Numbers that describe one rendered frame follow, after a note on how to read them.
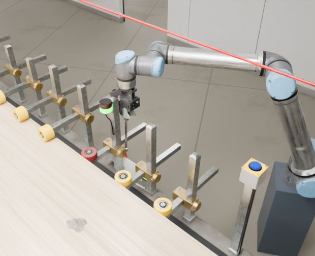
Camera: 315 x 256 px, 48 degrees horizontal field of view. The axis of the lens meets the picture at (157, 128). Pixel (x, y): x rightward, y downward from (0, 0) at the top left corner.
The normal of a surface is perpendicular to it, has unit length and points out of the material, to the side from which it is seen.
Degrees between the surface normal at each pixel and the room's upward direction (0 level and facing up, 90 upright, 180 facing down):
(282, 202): 90
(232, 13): 90
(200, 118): 0
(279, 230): 90
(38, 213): 0
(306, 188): 94
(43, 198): 0
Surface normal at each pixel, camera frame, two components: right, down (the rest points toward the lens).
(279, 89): -0.24, 0.49
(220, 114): 0.00, -0.79
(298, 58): -0.68, 0.44
